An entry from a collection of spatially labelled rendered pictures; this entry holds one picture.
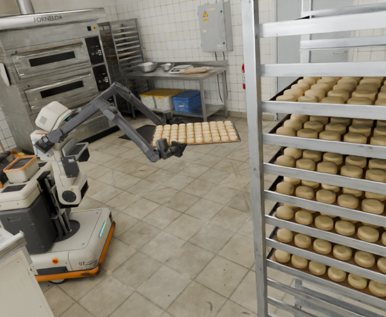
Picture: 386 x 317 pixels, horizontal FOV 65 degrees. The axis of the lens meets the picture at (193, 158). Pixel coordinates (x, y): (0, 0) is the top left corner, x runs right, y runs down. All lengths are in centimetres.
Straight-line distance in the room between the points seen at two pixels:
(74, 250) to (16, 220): 46
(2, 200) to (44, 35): 306
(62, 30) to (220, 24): 235
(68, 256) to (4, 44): 311
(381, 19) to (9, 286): 172
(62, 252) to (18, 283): 80
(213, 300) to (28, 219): 139
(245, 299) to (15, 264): 139
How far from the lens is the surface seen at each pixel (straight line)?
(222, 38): 508
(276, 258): 111
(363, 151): 78
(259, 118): 80
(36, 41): 494
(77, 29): 525
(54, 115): 218
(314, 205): 88
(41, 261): 259
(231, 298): 224
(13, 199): 237
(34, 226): 245
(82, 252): 246
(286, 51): 487
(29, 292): 183
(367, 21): 72
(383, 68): 72
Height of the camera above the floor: 173
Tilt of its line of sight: 25 degrees down
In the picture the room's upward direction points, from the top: 8 degrees counter-clockwise
